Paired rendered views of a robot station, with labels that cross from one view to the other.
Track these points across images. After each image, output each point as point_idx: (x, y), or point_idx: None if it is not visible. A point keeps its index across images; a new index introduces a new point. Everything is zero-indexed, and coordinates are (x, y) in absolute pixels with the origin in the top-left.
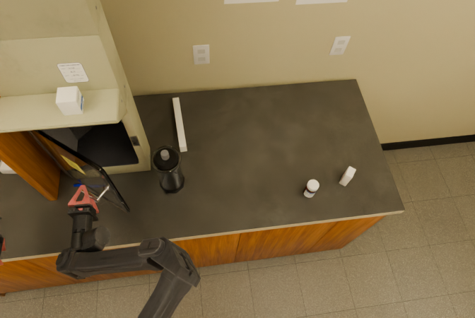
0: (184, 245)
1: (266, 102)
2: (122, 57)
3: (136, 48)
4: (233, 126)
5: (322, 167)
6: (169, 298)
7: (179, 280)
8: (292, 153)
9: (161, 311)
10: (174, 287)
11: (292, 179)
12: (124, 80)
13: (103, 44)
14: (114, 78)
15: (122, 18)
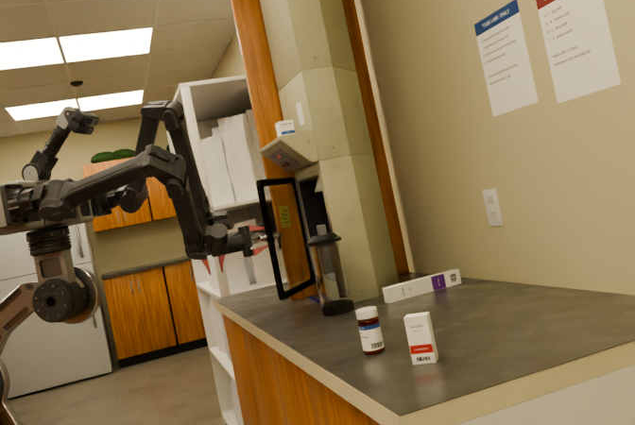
0: (292, 416)
1: (531, 297)
2: (439, 209)
3: (446, 194)
4: (455, 301)
5: (440, 345)
6: (132, 159)
7: (144, 152)
8: (446, 329)
9: (124, 161)
10: (139, 154)
11: (393, 340)
12: (337, 144)
13: (305, 80)
14: (310, 117)
15: (434, 148)
